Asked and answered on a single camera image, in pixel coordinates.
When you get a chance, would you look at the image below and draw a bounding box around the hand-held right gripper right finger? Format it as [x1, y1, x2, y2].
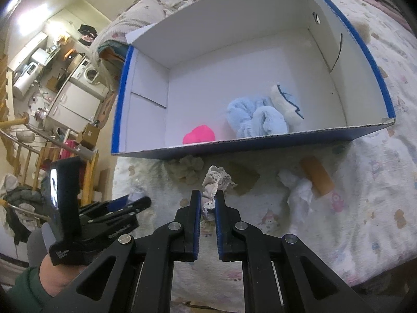
[214, 190, 372, 313]

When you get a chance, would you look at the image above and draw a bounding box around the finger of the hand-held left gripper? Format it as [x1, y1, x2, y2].
[107, 196, 152, 217]
[78, 194, 131, 215]

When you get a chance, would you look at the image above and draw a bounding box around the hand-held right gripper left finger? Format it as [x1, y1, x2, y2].
[49, 190, 201, 313]

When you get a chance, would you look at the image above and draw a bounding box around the beige lace cloth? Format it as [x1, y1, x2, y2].
[200, 166, 238, 217]

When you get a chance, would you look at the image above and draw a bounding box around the white and blue cardboard box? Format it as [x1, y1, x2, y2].
[110, 0, 396, 161]

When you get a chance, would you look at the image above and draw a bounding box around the pink soft ball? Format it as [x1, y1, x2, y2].
[182, 124, 216, 145]

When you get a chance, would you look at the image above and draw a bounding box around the person's left hand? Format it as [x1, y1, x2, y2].
[38, 254, 88, 298]

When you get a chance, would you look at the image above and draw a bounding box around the pile of dark clothes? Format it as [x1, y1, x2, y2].
[0, 174, 49, 245]

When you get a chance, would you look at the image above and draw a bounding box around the olive flat cloth piece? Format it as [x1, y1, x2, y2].
[228, 162, 260, 196]

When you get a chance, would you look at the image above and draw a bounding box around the beige fuzzy cloth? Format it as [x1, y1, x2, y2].
[176, 155, 204, 185]

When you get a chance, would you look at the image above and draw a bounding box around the pink cloth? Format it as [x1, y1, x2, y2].
[63, 140, 78, 160]

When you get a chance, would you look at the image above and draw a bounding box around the small brown cardboard box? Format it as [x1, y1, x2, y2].
[80, 124, 100, 147]

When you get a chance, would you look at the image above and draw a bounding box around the white crumpled cloth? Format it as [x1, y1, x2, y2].
[278, 168, 314, 225]

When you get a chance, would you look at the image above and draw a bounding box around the white cabinet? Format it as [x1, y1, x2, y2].
[46, 80, 105, 131]

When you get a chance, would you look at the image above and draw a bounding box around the tan cylinder roll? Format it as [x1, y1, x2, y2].
[300, 156, 335, 199]

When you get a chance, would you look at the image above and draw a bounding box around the light blue fluffy plush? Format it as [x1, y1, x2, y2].
[226, 96, 289, 138]

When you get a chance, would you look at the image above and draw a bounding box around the white washing machine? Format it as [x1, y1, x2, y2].
[70, 59, 108, 97]

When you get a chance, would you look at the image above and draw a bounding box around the white plush with blue stitching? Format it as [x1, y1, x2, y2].
[270, 85, 305, 125]

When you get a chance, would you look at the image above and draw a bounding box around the printed bed blanket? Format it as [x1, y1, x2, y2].
[111, 0, 417, 300]

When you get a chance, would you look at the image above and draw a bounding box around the white appliance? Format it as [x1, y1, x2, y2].
[12, 48, 49, 100]

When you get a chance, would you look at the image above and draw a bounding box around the black garment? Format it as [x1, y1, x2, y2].
[77, 24, 98, 43]

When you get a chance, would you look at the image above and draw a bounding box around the beige patterned quilt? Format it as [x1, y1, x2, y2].
[89, 0, 307, 61]

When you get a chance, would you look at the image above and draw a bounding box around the beige fuzzy lump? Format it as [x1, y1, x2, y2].
[353, 20, 372, 44]

